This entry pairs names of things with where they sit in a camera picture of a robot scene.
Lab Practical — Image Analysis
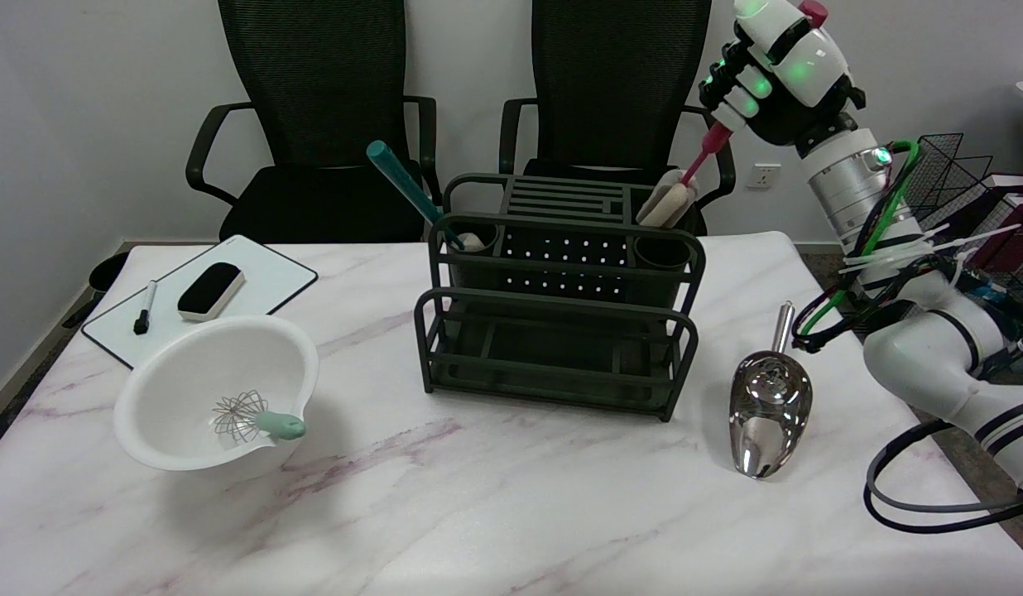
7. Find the shiny metal scoop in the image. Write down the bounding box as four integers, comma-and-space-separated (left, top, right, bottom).
728, 301, 814, 480

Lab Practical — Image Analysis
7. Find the maroon hardcover book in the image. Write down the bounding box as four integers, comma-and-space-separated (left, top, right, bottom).
946, 186, 1023, 272

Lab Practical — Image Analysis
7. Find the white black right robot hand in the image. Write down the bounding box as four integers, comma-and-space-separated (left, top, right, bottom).
698, 0, 867, 150

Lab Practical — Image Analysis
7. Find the black chair foot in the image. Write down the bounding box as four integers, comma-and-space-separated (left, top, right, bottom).
88, 251, 132, 293

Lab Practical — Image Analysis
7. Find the black mesh office chair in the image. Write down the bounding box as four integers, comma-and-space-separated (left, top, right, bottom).
185, 0, 440, 243
499, 0, 737, 237

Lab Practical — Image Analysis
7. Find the black whiteboard eraser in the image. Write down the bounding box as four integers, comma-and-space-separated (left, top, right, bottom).
177, 262, 246, 323

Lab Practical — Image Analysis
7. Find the green cable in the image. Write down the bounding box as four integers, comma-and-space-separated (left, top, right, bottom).
797, 139, 922, 348

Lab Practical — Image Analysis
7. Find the thin black cable bundle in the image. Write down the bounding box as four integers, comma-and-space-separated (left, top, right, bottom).
791, 248, 963, 354

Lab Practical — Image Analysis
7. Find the pink sponge bottle brush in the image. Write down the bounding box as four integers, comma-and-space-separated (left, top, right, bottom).
636, 0, 828, 228

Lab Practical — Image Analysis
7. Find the small white whiteboard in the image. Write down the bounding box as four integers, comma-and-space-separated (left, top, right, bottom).
81, 234, 319, 370

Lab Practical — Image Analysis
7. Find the thick black cable loop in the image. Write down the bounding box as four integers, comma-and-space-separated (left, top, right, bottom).
863, 418, 1023, 533

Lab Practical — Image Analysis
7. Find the teal sponge bottle brush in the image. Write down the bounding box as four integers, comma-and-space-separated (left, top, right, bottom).
366, 140, 486, 252

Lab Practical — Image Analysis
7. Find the wire whisk mint handle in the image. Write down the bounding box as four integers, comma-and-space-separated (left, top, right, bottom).
211, 390, 308, 442

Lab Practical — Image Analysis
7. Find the white plastic mixing bowl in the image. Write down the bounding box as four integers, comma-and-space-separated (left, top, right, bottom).
113, 315, 320, 473

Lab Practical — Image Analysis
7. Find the dark green kitchen storage rack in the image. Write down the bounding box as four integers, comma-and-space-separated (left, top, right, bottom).
414, 172, 707, 421

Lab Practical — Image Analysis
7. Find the black wire mesh rack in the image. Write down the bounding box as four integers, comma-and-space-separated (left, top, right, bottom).
902, 132, 1023, 291

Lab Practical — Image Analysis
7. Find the black whiteboard marker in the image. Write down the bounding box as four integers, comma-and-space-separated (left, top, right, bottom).
133, 280, 159, 336

